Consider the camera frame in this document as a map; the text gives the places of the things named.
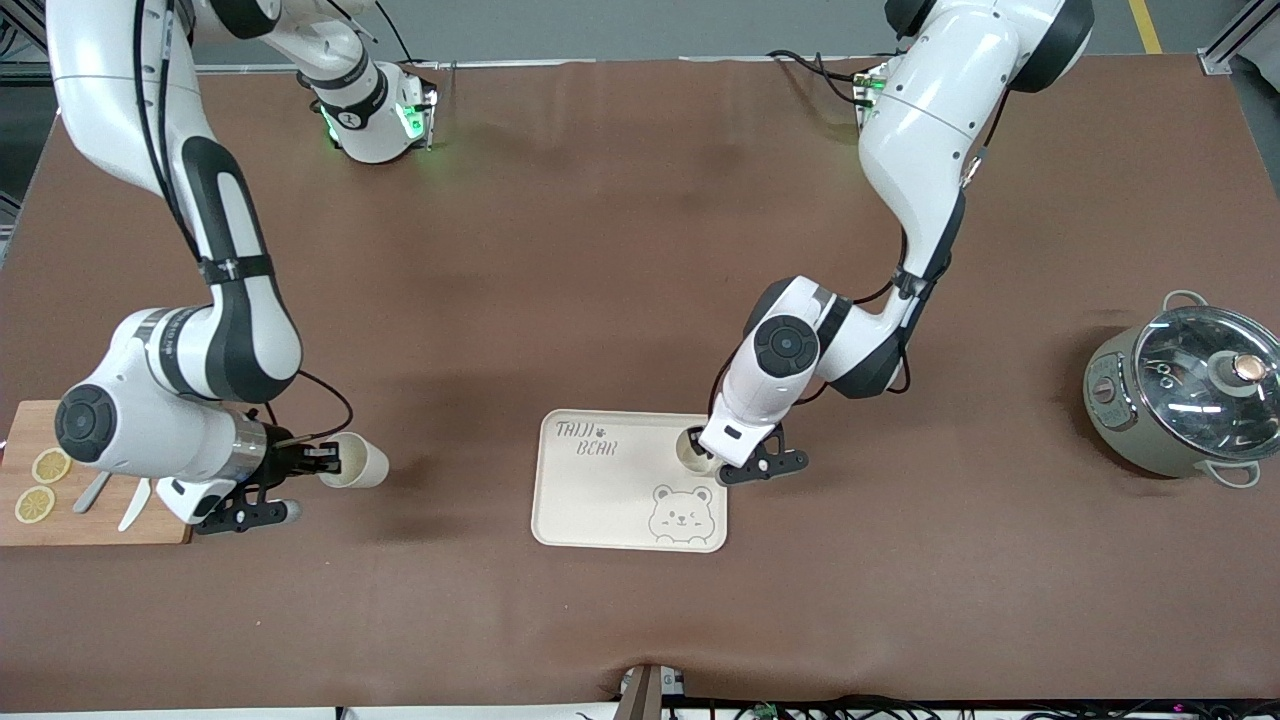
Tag cream tray with bear print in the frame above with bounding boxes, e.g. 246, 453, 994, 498
530, 409, 730, 554

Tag black right base cable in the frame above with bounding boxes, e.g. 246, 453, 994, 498
375, 0, 441, 71

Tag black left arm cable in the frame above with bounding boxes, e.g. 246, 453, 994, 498
800, 95, 1011, 401

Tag bamboo cutting board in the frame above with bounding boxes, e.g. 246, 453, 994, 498
0, 400, 193, 547

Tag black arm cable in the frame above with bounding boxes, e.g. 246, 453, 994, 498
800, 95, 1011, 401
135, 0, 356, 446

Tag glass pot lid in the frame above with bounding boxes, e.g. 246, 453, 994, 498
1133, 305, 1280, 451

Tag aluminium frame profile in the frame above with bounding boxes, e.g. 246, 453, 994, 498
1198, 0, 1280, 76

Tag black left base cable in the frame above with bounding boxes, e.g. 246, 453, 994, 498
766, 48, 881, 106

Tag black base cable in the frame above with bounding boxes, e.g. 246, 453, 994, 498
375, 0, 441, 71
766, 48, 881, 106

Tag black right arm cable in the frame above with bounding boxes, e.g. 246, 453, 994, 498
135, 0, 356, 446

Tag white plastic cup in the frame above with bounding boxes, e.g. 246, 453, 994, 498
678, 425, 723, 477
318, 432, 391, 491

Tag metal table clamp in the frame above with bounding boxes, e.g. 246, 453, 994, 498
618, 664, 687, 720

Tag green cooking pot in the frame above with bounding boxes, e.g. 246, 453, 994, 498
1083, 290, 1280, 489

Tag white plastic knife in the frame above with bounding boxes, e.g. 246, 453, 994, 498
118, 478, 153, 533

